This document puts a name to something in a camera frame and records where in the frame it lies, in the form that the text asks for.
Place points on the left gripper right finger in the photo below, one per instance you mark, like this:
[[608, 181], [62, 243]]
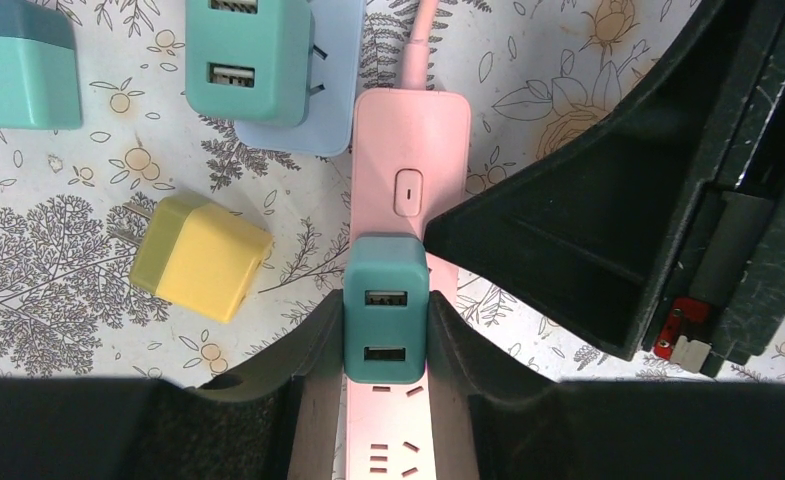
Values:
[[494, 418]]

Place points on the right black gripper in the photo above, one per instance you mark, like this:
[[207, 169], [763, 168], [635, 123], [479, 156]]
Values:
[[692, 159]]

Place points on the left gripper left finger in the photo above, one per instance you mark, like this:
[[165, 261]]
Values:
[[274, 416]]

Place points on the teal plug cube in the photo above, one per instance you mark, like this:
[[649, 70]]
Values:
[[249, 60], [386, 296], [39, 85]]

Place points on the blue power strip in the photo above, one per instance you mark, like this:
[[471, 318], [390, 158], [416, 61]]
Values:
[[326, 129]]

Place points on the yellow plug cube lower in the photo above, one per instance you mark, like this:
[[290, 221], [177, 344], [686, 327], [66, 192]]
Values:
[[197, 254]]

